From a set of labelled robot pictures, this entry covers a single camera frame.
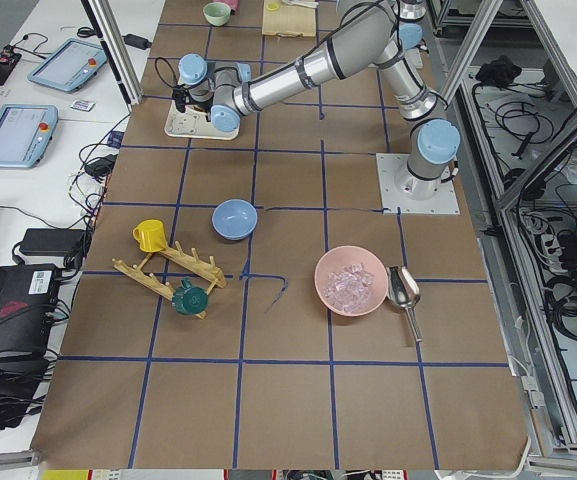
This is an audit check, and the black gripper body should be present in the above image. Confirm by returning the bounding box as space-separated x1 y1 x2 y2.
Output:
171 85 202 111

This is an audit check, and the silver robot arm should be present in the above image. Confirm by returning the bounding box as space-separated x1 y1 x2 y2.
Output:
394 0 426 69
165 1 461 201

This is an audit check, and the cream bear serving tray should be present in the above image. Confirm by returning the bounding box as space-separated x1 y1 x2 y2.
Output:
164 103 239 141

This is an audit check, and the light green bowl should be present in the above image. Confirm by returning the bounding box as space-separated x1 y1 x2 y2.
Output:
203 1 231 27

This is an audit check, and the pink cloth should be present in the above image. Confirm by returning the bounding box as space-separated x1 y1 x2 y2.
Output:
223 0 240 14

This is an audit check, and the upper teach pendant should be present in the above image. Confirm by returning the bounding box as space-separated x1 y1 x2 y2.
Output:
27 38 107 93

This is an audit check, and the teach pendant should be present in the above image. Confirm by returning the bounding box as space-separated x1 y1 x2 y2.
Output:
27 38 107 93
0 104 59 169

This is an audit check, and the blue bowl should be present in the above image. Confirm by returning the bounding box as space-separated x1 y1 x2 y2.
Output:
212 199 258 241

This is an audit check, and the wooden cutting board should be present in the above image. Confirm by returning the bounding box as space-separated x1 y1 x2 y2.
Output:
262 0 316 37

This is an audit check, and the yellow cup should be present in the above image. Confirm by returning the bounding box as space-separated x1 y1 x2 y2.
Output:
132 219 168 253

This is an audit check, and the white plastic fork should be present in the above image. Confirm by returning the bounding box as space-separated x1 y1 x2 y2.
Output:
282 0 319 9

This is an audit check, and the lower teach pendant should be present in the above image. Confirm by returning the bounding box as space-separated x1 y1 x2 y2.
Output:
0 104 59 169

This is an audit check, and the wooden drying rack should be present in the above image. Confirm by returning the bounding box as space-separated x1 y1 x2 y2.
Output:
111 241 229 320

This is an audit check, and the dark green cup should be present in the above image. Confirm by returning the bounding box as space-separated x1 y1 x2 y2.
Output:
171 279 208 316

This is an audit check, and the black power adapter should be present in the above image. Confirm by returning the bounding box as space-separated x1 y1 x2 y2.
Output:
11 228 85 269

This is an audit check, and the pink bowl with ice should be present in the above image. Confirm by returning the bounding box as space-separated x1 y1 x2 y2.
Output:
314 246 388 316

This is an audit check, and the black computer box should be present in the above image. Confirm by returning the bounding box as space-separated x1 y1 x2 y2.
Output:
0 263 61 363

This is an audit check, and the metal scoop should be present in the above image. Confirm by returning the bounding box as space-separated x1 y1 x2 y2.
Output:
386 266 422 343

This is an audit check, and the aluminium frame post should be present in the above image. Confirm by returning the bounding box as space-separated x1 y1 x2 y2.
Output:
81 0 143 107

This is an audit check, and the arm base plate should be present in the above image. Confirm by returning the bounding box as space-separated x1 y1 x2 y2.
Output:
376 153 460 215

